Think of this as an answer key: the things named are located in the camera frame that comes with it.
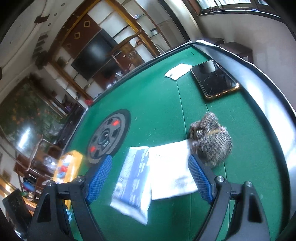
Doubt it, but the white folded cloth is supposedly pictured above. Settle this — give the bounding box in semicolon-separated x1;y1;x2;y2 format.
149;140;198;200

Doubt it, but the yellow rimmed storage tray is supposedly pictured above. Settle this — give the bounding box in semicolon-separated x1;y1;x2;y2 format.
53;150;84;210

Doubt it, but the grey round table centre disc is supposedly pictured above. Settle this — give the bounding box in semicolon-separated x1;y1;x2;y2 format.
87;109;131;165

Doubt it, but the black smartphone gold case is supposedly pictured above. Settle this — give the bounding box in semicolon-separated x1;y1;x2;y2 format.
191;60;240;100

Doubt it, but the white paper card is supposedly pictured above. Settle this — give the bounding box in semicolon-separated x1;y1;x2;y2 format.
165;63;192;81

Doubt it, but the black flat television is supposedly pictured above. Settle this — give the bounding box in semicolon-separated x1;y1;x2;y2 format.
71;29;121;80

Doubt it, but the wooden chair by window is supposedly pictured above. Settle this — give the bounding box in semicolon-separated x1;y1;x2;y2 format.
106;30;145;74

